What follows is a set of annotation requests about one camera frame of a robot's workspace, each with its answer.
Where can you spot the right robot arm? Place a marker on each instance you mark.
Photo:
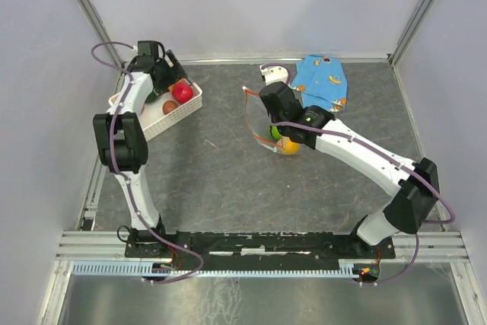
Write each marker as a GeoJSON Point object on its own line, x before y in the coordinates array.
{"type": "Point", "coordinates": [413, 186]}

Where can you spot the dark green avocado toy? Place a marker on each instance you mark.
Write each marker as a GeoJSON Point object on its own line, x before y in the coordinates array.
{"type": "Point", "coordinates": [151, 98]}

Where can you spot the light blue cable duct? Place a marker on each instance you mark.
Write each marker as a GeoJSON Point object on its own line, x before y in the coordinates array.
{"type": "Point", "coordinates": [154, 269]}

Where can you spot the green watermelon toy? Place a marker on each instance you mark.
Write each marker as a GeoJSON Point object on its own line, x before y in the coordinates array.
{"type": "Point", "coordinates": [275, 133]}

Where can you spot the clear zip top bag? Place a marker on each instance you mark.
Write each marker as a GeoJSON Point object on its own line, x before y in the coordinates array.
{"type": "Point", "coordinates": [258, 121]}

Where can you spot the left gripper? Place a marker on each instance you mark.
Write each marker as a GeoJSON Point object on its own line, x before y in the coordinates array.
{"type": "Point", "coordinates": [176, 72]}

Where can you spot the aluminium frame rail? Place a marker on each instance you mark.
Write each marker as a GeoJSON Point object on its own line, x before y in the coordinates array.
{"type": "Point", "coordinates": [439, 246]}

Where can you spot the blue patterned cloth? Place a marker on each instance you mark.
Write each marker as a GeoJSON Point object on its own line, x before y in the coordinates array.
{"type": "Point", "coordinates": [321, 81]}

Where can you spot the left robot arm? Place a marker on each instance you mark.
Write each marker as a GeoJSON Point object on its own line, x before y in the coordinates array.
{"type": "Point", "coordinates": [121, 143]}

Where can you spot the white plastic basket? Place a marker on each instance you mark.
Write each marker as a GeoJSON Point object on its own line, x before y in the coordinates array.
{"type": "Point", "coordinates": [150, 117]}

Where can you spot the yellow lemon toy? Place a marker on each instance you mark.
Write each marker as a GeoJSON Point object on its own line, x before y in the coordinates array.
{"type": "Point", "coordinates": [288, 147]}

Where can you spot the brown egg toy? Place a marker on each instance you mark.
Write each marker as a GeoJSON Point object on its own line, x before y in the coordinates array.
{"type": "Point", "coordinates": [169, 106]}

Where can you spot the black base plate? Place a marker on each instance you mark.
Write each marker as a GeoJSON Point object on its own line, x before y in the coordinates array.
{"type": "Point", "coordinates": [248, 252]}

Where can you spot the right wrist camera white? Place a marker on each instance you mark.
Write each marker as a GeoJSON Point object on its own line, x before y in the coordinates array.
{"type": "Point", "coordinates": [274, 72]}

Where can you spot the red apple toy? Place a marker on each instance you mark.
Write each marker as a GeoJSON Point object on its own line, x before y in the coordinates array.
{"type": "Point", "coordinates": [182, 92]}

